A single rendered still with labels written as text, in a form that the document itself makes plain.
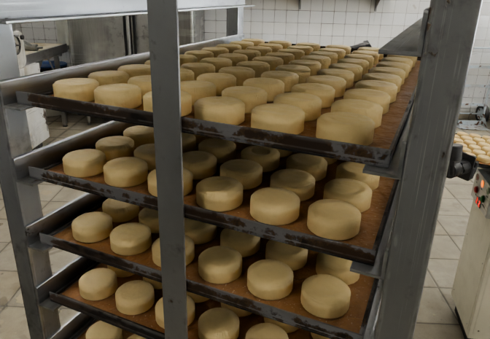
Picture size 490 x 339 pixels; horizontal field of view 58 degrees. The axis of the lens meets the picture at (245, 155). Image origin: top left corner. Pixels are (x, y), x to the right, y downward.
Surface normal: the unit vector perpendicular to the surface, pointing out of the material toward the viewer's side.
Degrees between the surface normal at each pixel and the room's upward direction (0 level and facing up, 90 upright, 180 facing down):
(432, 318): 0
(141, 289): 0
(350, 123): 0
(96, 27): 90
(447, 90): 90
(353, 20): 90
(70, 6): 90
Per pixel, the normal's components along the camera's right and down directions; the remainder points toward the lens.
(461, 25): -0.41, 0.32
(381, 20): -0.03, 0.36
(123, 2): 0.91, 0.17
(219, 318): 0.03, -0.93
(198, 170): 0.19, 0.36
